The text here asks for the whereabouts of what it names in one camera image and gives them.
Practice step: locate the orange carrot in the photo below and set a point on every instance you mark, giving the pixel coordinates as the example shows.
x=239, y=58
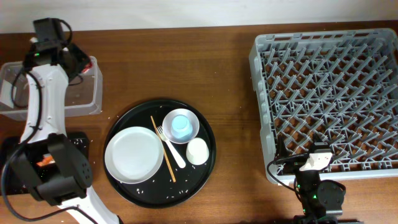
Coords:
x=47, y=160

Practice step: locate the round black serving tray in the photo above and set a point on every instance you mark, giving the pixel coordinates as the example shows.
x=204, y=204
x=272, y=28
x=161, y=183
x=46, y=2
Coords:
x=160, y=191

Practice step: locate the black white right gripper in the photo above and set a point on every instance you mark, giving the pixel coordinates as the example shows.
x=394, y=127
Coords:
x=293, y=163

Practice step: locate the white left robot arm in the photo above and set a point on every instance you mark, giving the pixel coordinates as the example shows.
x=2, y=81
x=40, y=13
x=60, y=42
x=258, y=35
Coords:
x=67, y=183

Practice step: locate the clear plastic waste bin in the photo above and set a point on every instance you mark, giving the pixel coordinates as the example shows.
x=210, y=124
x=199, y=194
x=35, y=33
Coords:
x=83, y=98

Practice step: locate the light blue cup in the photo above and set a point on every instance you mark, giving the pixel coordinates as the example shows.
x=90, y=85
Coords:
x=181, y=127

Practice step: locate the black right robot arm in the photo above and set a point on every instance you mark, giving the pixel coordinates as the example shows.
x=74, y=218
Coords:
x=321, y=199

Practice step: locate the white plastic fork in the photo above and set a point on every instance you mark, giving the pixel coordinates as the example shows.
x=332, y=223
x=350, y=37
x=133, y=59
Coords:
x=178, y=158

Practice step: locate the large white plate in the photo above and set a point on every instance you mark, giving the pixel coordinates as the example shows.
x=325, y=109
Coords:
x=133, y=155

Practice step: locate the grey plastic dishwasher rack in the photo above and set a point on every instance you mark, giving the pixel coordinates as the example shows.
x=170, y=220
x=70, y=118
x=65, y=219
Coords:
x=341, y=85

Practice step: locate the red snack wrapper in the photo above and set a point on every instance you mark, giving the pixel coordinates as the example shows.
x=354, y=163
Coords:
x=87, y=67

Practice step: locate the small grey bowl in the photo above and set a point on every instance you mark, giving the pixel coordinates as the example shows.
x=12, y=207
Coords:
x=167, y=125

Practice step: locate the wooden chopstick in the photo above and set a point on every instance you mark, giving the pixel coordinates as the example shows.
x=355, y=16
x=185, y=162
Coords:
x=165, y=154

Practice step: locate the white ceramic cup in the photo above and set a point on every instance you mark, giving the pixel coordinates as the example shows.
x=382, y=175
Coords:
x=197, y=151

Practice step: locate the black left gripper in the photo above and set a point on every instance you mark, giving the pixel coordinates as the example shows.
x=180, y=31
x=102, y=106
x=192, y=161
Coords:
x=79, y=50

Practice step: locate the black rectangular waste tray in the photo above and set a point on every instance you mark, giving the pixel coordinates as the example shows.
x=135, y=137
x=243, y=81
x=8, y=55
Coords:
x=14, y=185

